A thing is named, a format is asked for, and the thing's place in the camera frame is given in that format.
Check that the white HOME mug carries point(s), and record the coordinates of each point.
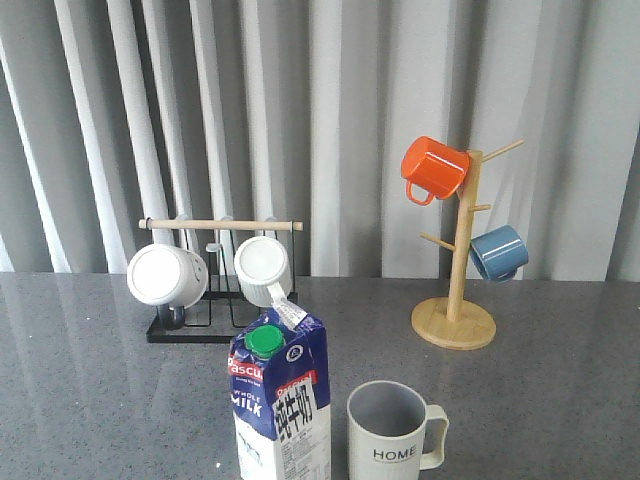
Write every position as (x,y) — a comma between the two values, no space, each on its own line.
(392,432)

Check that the blue enamel mug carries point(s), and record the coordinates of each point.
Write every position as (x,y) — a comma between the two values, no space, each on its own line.
(498,254)

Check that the white ribbed hanging mug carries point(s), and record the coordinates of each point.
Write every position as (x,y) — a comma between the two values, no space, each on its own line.
(259,262)

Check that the wooden mug tree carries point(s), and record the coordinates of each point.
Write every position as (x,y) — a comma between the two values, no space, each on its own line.
(452,322)

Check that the grey pleated curtain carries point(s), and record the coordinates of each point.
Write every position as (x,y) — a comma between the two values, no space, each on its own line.
(113,111)

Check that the white smiley hanging mug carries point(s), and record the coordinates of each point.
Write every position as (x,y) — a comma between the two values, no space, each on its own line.
(160,274)

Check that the orange enamel mug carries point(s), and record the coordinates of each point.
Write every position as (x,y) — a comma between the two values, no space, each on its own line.
(433,170)

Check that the black wire mug rack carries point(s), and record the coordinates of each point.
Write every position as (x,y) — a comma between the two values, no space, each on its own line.
(223,310)

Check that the blue white milk carton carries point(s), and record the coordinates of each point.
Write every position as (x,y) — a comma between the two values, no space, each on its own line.
(280,394)

